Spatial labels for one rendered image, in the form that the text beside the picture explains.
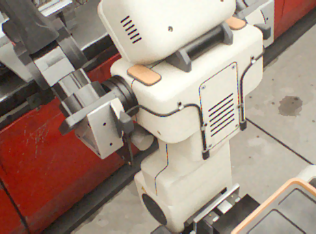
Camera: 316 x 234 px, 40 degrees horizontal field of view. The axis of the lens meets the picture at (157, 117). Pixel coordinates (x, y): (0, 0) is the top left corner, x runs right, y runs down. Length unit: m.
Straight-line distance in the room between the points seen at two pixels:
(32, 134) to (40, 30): 0.76
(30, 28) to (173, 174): 0.48
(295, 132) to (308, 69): 0.51
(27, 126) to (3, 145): 0.10
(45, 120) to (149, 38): 0.84
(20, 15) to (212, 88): 0.36
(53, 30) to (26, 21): 0.05
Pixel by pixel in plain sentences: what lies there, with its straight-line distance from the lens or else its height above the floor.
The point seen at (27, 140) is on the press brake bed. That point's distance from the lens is 1.52.
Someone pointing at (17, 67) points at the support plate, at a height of 1.00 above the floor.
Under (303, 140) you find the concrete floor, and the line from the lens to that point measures 2.34.
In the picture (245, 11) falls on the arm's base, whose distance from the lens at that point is 0.97.
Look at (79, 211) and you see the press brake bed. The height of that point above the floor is 0.05.
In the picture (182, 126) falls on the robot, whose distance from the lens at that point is 0.81.
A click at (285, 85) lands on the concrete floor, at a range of 2.60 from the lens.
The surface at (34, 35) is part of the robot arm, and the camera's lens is 0.80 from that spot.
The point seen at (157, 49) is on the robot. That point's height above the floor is 1.30.
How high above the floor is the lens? 1.76
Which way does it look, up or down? 47 degrees down
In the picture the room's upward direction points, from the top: 6 degrees counter-clockwise
